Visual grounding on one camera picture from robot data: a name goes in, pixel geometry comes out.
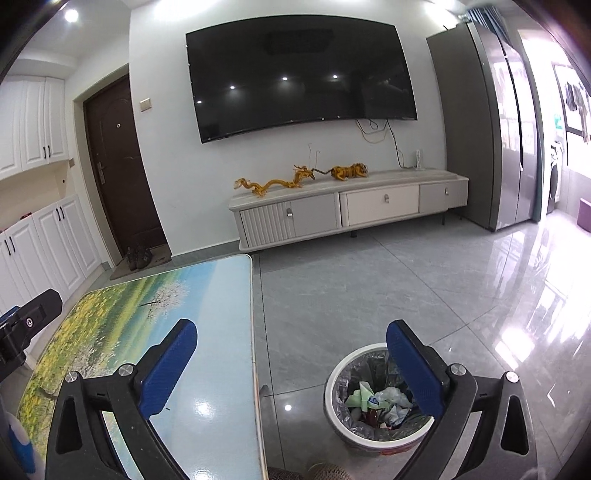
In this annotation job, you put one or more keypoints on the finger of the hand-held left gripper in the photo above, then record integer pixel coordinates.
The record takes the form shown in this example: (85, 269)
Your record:
(9, 318)
(41, 309)

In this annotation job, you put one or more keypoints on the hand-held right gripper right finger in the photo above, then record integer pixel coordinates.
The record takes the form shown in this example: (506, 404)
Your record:
(415, 369)

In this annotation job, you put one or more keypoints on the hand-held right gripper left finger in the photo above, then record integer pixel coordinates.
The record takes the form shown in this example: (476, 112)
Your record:
(168, 364)

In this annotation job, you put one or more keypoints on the white translucent plastic bag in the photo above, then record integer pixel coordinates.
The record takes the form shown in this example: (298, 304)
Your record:
(392, 396)

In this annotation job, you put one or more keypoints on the green paper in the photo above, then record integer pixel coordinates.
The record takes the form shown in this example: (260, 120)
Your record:
(358, 397)

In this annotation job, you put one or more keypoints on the black bin liner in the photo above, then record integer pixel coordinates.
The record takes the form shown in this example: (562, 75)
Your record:
(351, 374)

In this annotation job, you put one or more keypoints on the white waste bin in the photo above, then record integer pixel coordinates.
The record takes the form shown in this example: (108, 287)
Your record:
(364, 441)

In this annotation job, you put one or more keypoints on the person's left hand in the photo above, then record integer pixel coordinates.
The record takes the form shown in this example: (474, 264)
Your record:
(21, 450)

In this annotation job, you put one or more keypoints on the white lower cabinets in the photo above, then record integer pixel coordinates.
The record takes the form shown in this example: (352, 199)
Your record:
(51, 240)

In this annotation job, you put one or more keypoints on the brown doormat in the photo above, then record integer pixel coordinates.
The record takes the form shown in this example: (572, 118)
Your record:
(159, 254)

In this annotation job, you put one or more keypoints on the brown woven stool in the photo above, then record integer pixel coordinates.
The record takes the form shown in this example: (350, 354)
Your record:
(314, 473)

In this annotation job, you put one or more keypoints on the dark brown entrance door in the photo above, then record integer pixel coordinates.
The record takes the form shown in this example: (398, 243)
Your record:
(124, 175)

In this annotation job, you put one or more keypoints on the white grey television stand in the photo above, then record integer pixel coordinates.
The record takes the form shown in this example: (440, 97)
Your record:
(346, 207)

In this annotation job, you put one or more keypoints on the yellow tiger figurine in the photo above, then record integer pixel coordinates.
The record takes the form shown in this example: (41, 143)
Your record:
(348, 172)

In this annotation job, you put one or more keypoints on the white power strip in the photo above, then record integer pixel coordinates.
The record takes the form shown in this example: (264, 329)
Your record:
(419, 159)

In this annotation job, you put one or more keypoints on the yellow dragon figurine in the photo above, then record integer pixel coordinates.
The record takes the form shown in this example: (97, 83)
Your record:
(277, 183)

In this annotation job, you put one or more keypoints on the purple stool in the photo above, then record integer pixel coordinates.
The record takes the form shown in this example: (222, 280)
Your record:
(585, 212)

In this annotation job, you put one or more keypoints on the white washing machine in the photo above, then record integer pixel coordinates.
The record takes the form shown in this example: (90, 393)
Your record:
(555, 180)

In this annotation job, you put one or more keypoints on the grey refrigerator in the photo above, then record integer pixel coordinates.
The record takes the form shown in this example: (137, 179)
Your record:
(461, 124)

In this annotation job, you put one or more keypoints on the ceiling spotlight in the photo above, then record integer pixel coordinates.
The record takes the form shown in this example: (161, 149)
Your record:
(70, 15)

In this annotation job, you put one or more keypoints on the hanging dark clothes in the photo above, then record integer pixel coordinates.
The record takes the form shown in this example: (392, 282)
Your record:
(575, 99)

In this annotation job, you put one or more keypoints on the blue curtain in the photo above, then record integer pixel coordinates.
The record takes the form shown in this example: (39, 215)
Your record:
(489, 21)

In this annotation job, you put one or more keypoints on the white upper wall cabinets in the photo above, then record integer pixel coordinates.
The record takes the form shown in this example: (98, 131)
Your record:
(32, 124)

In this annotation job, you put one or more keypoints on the beige light switch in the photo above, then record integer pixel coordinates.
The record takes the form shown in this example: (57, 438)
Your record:
(145, 104)

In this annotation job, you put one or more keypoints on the black wall television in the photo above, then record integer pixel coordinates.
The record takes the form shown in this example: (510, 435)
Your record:
(300, 74)

